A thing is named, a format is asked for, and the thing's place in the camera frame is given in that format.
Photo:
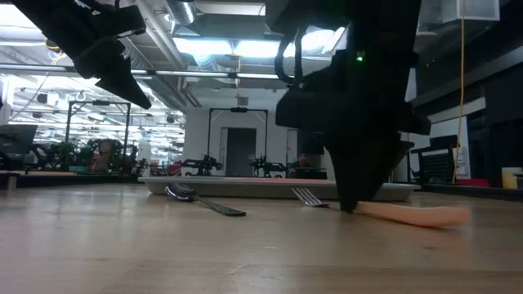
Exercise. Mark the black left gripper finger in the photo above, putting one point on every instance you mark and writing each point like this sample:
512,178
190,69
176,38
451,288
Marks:
122,87
96,57

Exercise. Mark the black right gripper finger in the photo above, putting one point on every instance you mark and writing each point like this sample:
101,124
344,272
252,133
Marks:
404,153
359,171

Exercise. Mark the pink plate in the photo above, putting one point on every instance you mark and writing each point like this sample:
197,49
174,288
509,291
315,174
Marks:
278,179

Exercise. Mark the black background robot arm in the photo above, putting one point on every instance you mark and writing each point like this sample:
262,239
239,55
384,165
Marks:
267,166
204,164

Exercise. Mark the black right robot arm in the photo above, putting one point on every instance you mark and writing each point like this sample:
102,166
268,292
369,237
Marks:
367,24

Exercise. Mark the grey plastic tray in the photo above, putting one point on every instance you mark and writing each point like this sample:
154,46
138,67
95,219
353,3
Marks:
253,188

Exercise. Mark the black pegboard cart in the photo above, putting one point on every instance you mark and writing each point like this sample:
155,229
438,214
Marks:
437,167

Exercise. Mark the white whiteboard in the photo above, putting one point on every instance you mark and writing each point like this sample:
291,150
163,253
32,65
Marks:
443,128

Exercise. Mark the person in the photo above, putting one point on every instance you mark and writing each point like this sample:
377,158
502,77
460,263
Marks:
302,160
101,157

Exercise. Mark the long ceiling light bar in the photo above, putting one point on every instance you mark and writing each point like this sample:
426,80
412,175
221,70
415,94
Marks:
192,74

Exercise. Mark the red box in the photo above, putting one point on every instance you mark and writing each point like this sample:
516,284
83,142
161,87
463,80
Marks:
474,182

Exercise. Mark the yellow container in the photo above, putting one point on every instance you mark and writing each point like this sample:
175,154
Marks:
510,179

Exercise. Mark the dark flat monitor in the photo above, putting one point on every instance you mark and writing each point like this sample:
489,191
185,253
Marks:
16,139

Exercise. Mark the grey door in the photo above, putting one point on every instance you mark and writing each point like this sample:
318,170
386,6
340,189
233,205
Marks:
241,151

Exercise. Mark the black gantry frame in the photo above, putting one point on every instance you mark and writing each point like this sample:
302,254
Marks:
239,109
98,103

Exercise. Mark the dark wall screen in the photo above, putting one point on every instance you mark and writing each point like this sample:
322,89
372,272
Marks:
310,143

